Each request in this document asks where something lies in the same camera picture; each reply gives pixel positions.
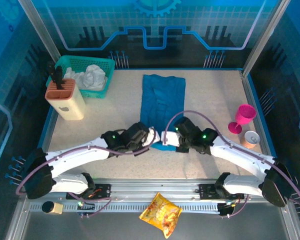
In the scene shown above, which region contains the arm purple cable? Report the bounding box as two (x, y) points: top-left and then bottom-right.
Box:
(164, 110), (300, 219)
(15, 129), (157, 218)

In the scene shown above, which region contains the orange can with silver lid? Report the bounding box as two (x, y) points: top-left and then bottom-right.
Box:
(243, 130), (261, 150)

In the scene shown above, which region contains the yellow snack bag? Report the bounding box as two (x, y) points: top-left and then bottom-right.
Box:
(138, 191), (183, 239)

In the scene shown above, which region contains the green plastic mesh basket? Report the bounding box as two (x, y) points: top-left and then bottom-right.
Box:
(46, 55), (117, 100)

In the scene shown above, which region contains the small black controller board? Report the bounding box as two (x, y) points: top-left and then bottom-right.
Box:
(217, 201), (237, 217)
(76, 199), (96, 216)

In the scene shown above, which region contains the pink plastic goblet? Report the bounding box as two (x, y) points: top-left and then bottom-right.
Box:
(227, 103), (257, 135)

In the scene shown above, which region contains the aluminium mounting rail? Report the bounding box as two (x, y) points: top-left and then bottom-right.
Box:
(22, 177), (291, 203)

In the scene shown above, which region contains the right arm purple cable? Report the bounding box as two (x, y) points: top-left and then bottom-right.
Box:
(164, 110), (300, 219)

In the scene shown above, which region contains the black knife handle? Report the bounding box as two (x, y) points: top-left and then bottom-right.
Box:
(46, 60), (56, 82)
(53, 65), (65, 90)

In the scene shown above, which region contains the blue t-shirt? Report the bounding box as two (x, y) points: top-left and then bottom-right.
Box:
(139, 73), (187, 152)

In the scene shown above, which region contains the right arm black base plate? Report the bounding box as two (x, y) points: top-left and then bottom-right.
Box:
(198, 183), (245, 201)

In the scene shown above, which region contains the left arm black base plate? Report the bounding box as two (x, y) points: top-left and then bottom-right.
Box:
(65, 183), (113, 201)

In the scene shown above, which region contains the beige knife block orange top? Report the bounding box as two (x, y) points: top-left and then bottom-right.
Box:
(44, 77), (87, 121)

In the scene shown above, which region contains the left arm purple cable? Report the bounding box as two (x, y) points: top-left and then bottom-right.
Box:
(15, 129), (157, 218)

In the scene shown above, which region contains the beige bottle with black cap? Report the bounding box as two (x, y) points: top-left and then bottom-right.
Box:
(41, 201), (64, 215)

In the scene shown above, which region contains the slotted grey cable duct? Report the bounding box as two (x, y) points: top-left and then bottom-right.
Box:
(29, 202), (222, 214)

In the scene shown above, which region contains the crumpled white t-shirt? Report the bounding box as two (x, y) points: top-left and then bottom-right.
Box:
(64, 63), (110, 91)

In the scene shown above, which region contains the aluminium frame post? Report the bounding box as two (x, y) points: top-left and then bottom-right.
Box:
(241, 0), (291, 76)
(17, 0), (62, 63)

